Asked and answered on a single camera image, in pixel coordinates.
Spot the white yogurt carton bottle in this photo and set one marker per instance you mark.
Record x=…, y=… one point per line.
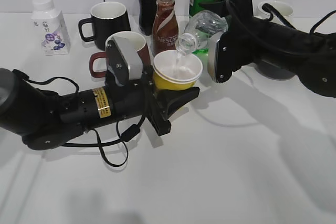
x=50, y=28

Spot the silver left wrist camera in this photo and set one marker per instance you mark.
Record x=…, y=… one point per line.
x=123, y=60

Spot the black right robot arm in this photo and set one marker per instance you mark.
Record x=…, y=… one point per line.
x=310, y=56

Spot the red-brown ceramic mug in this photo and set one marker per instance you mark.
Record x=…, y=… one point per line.
x=136, y=40

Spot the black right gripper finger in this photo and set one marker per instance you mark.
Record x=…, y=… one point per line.
x=218, y=7

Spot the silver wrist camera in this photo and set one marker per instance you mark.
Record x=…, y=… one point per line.
x=217, y=67
x=123, y=60

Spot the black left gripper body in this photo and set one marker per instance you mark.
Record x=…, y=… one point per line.
x=135, y=98

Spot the dark grey ceramic mug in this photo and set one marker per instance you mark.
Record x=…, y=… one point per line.
x=273, y=72

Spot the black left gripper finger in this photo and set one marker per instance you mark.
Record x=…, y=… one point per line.
x=170, y=101

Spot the clear water bottle green label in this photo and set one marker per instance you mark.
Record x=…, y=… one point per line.
x=197, y=33

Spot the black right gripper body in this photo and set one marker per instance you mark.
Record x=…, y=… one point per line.
x=237, y=39

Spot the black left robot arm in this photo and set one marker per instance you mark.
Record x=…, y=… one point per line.
x=46, y=120

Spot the black ceramic mug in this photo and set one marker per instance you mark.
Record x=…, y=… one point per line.
x=106, y=19

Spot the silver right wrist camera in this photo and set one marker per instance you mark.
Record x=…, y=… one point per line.
x=217, y=67

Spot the brown Nescafe coffee bottle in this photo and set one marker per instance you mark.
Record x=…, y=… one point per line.
x=165, y=27

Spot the yellow paper cup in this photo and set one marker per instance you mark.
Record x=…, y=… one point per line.
x=175, y=71

